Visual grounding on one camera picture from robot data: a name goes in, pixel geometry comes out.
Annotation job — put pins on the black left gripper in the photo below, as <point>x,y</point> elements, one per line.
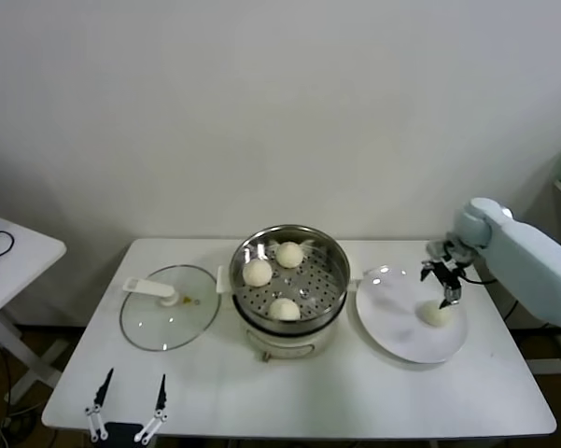
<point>121,430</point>

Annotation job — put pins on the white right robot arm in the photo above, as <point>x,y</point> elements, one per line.
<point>523,261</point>

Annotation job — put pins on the steel steamer pot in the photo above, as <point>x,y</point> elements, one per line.
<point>284,345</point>

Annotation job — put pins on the white steamed baozi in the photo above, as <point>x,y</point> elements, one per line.
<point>434,316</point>
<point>256,273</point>
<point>284,309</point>
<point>289,255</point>

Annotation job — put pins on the white round plate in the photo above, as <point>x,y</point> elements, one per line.
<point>387,326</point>

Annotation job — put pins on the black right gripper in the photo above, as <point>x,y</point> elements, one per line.
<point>453,270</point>

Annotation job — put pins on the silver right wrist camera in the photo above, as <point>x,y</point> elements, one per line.
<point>438,248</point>

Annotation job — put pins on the white side table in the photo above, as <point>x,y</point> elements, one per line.
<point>23,261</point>

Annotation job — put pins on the stainless steel steamer basket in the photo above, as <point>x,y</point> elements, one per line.
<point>326,266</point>

